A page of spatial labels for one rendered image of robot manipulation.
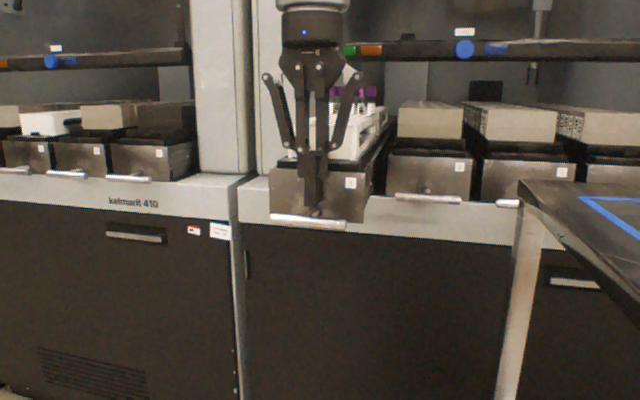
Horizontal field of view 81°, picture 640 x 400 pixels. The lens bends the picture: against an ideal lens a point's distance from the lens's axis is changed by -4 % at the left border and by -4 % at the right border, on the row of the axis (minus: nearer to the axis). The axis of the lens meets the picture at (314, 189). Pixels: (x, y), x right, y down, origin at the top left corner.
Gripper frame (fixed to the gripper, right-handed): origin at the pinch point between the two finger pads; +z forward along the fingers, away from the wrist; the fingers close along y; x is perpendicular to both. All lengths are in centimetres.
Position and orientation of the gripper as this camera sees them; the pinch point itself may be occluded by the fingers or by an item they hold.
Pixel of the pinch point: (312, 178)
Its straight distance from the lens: 51.4
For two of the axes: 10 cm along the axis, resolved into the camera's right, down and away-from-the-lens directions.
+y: -9.7, -0.6, 2.4
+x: -2.5, 2.4, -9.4
